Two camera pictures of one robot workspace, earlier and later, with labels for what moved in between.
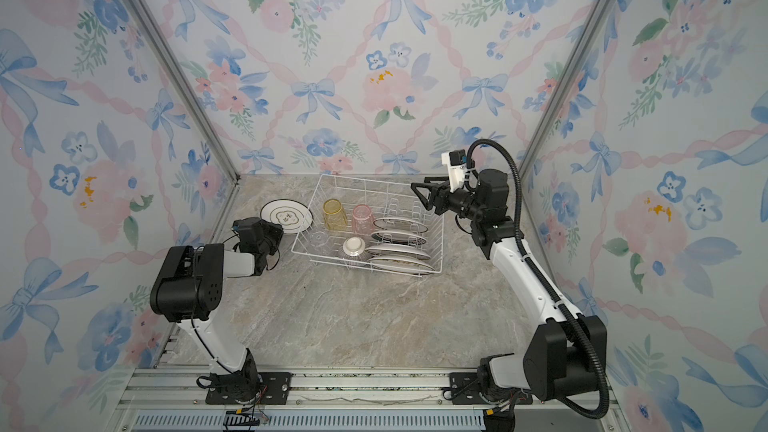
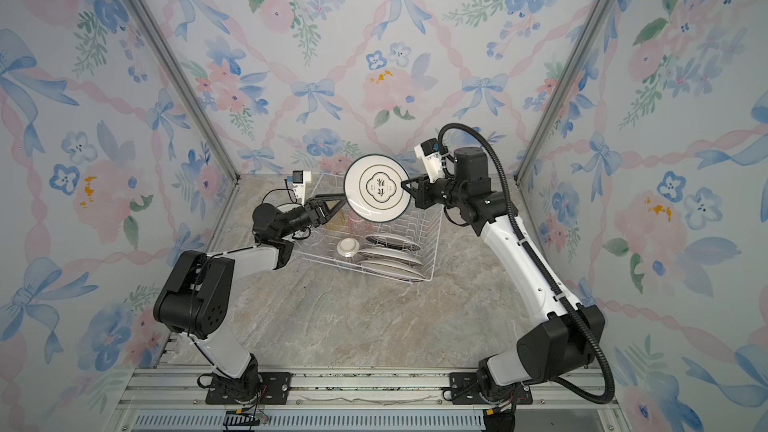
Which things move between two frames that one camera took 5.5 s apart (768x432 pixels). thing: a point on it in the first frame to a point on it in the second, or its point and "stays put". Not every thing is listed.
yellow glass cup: (335, 218) stays put
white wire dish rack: (385, 226) stays put
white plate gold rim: (399, 224) to (373, 188)
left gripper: (276, 230) to (312, 214)
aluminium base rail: (176, 400) stays put
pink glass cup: (362, 220) stays put
